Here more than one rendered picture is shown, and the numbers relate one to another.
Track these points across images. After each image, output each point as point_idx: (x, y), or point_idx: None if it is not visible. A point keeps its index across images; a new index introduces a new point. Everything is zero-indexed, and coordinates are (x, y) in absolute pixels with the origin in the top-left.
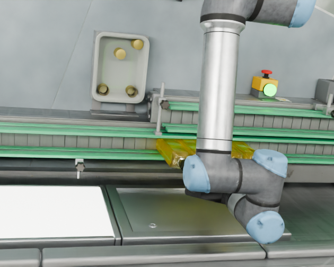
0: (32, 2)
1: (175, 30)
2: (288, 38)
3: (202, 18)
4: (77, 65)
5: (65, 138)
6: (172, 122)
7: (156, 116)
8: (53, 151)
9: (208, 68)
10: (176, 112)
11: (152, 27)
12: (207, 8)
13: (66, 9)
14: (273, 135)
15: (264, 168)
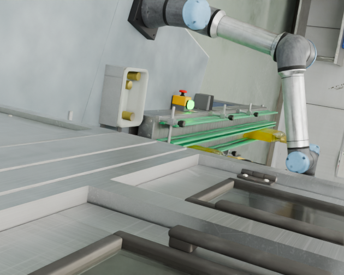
0: (73, 41)
1: (143, 63)
2: (186, 65)
3: (290, 67)
4: (94, 97)
5: None
6: (159, 137)
7: (154, 134)
8: None
9: (298, 98)
10: (161, 129)
11: (134, 60)
12: (294, 61)
13: (93, 46)
14: (207, 137)
15: (315, 153)
